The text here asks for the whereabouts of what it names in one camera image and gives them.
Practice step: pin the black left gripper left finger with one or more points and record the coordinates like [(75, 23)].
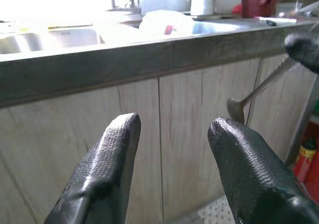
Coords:
[(107, 164)]

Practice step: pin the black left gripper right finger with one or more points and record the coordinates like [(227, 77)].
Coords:
[(249, 171)]

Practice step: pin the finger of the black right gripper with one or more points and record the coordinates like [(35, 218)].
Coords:
[(305, 49)]

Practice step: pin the steel spoon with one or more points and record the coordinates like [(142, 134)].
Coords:
[(264, 83)]

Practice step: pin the flat white board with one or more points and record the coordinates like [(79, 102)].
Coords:
[(279, 20)]

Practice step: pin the steel utensil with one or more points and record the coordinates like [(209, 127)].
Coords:
[(309, 8)]

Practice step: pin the small black item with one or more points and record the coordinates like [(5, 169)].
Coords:
[(270, 23)]

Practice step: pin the wood grain cabinet door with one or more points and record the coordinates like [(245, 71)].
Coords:
[(74, 124), (189, 104), (281, 104)]

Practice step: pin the white dotted floor mat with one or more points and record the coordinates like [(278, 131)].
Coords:
[(216, 211)]

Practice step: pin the red yellow labelled bottle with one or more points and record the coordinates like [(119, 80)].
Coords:
[(302, 161)]

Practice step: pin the dark red utensil holder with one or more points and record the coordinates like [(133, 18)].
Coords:
[(251, 8)]

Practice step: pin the red plastic container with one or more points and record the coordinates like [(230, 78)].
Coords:
[(315, 134)]

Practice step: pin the red lid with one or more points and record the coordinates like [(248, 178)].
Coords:
[(238, 10)]

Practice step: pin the white electric kettle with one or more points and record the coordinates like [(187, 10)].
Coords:
[(203, 0)]

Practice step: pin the steel double sink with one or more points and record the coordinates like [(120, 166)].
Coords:
[(74, 37)]

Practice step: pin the clear plastic bag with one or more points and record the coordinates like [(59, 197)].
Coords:
[(159, 20)]

